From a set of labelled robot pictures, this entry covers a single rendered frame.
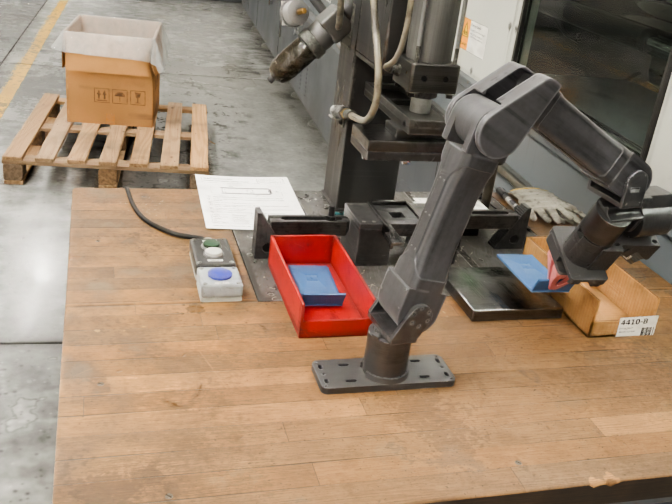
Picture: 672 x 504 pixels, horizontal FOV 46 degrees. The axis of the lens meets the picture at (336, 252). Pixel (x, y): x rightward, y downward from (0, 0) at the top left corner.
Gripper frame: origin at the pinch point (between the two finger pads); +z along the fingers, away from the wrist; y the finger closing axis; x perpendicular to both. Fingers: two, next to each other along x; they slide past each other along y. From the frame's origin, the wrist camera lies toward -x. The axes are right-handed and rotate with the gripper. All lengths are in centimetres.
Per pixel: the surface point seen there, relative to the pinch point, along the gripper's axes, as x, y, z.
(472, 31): -50, 146, 64
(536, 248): -5.7, 13.8, 9.1
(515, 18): -48, 123, 40
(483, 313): 10.2, -1.5, 6.7
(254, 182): 39, 52, 39
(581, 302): -6.1, -1.7, 2.8
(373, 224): 24.4, 19.7, 11.1
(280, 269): 42.7, 9.4, 10.8
